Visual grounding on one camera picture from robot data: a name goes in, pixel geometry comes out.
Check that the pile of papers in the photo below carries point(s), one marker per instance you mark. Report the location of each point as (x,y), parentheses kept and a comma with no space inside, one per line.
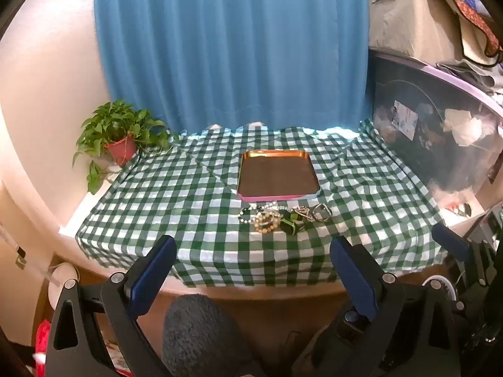
(467,72)

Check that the amber bangle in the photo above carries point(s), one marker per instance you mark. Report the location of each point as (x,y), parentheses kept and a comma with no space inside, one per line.
(323,216)

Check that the white round lamp base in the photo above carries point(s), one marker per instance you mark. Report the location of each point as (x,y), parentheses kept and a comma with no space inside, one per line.
(63,282)

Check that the green ribbon band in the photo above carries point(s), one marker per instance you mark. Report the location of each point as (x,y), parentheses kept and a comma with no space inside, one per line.
(290,224)

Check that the red cloth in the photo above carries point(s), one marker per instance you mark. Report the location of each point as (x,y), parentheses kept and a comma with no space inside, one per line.
(42,345)

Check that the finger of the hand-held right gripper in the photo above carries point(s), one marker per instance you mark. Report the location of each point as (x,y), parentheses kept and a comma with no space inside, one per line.
(450,241)

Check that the blue curtain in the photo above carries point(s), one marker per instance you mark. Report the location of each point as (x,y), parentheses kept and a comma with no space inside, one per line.
(235,47)

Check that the green potted plant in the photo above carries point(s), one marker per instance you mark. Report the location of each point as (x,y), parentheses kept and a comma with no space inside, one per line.
(114,119)

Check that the clear storage box purple lid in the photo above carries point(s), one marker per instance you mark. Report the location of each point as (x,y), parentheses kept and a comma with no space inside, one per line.
(432,157)

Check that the white crumpled plastic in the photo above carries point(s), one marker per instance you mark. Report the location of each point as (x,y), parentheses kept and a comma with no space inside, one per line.
(467,127)

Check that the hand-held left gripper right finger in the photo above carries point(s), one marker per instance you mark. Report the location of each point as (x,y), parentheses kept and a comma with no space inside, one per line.
(353,279)

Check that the white sticker label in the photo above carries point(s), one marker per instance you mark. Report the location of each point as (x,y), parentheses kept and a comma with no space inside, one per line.
(405,119)

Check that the red flower pot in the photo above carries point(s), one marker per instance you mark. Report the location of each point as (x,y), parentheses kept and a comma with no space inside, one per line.
(122,150)

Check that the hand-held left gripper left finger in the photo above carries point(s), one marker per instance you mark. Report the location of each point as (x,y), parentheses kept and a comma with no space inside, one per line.
(151,279)

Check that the beige fabric storage box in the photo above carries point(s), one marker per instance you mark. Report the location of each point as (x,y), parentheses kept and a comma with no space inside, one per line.
(477,19)

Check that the pink rimmed copper tray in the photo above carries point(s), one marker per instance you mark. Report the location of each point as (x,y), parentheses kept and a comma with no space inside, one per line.
(277,174)

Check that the green checkered tablecloth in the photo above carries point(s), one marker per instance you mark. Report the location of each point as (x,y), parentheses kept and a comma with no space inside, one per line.
(196,204)

